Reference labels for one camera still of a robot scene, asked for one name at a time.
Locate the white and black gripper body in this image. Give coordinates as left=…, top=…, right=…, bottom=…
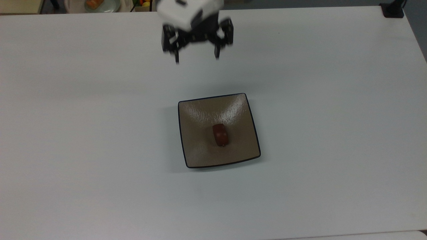
left=156, top=0, right=225, bottom=44

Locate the light wooden board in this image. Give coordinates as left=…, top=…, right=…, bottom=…
left=0, top=0, right=46, bottom=15

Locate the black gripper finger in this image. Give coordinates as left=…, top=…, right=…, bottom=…
left=207, top=18, right=234, bottom=61
left=162, top=24, right=189, bottom=64

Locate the square brown ceramic plate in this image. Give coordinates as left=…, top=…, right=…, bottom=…
left=178, top=93, right=261, bottom=169

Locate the round pale plate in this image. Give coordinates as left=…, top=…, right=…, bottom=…
left=84, top=0, right=121, bottom=13

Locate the box of toy fruit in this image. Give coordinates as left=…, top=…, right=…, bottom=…
left=131, top=0, right=154, bottom=12

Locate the small round reddish-brown food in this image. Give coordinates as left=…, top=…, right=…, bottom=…
left=212, top=123, right=230, bottom=147

